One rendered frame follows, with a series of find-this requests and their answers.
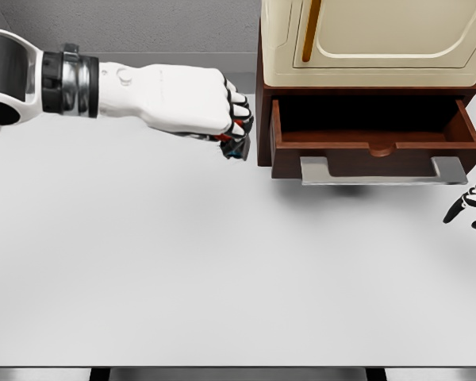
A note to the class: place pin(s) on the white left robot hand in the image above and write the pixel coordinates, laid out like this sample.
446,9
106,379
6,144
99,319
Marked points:
190,97

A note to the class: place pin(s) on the small dark switch red blue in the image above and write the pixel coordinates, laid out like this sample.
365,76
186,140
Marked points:
238,151

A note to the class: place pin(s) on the brown wooden drawer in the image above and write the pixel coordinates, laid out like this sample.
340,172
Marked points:
341,160

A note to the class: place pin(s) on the cream cabinet with brown base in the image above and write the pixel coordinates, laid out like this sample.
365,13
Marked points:
285,47

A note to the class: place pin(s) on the cream cabinet door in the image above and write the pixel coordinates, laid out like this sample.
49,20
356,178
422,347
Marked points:
385,35

